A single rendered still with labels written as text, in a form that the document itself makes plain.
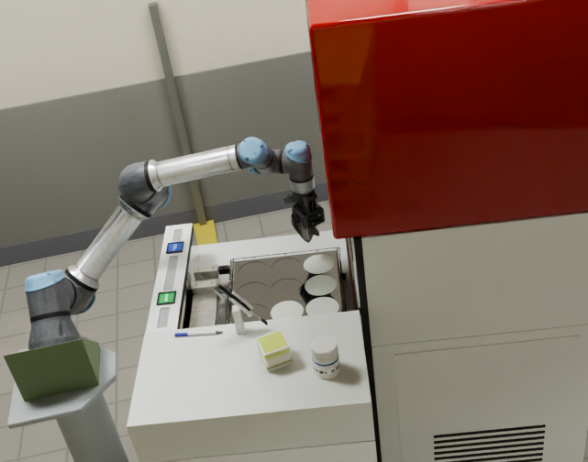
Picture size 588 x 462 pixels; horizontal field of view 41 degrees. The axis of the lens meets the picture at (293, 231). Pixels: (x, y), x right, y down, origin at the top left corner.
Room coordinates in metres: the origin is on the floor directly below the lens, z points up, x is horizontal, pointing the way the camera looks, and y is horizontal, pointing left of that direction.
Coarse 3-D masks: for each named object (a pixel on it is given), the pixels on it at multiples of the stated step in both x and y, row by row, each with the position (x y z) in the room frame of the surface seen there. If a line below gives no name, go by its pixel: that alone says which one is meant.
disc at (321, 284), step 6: (318, 276) 1.96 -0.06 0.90; (324, 276) 1.96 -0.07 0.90; (306, 282) 1.94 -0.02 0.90; (312, 282) 1.94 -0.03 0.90; (318, 282) 1.93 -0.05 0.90; (324, 282) 1.93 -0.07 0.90; (330, 282) 1.92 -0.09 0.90; (336, 282) 1.92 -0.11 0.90; (306, 288) 1.91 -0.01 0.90; (312, 288) 1.91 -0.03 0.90; (318, 288) 1.90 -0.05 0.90; (324, 288) 1.90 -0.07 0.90; (330, 288) 1.89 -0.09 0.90; (318, 294) 1.87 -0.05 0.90; (324, 294) 1.87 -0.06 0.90
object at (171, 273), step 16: (192, 224) 2.28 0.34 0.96; (176, 240) 2.20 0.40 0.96; (176, 256) 2.11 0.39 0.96; (160, 272) 2.03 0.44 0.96; (176, 272) 2.01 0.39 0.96; (160, 288) 1.95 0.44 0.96; (176, 288) 1.93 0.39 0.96; (176, 304) 1.85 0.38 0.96; (160, 320) 1.80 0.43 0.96; (176, 320) 1.78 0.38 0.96
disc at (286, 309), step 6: (276, 306) 1.85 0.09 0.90; (282, 306) 1.84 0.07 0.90; (288, 306) 1.84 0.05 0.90; (294, 306) 1.83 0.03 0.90; (300, 306) 1.83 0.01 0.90; (276, 312) 1.82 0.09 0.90; (282, 312) 1.82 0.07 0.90; (288, 312) 1.81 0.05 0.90; (294, 312) 1.81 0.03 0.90; (300, 312) 1.80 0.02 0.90; (276, 318) 1.79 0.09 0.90
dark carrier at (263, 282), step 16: (288, 256) 2.09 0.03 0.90; (304, 256) 2.08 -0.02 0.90; (336, 256) 2.05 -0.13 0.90; (240, 272) 2.04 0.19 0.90; (256, 272) 2.03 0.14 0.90; (272, 272) 2.02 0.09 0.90; (288, 272) 2.01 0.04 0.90; (304, 272) 1.99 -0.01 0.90; (336, 272) 1.97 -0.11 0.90; (240, 288) 1.96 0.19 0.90; (256, 288) 1.95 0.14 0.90; (272, 288) 1.94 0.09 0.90; (288, 288) 1.93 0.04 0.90; (304, 288) 1.91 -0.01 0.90; (336, 288) 1.89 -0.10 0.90; (256, 304) 1.87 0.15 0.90; (272, 304) 1.86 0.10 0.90; (304, 304) 1.84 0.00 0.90; (256, 320) 1.80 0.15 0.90
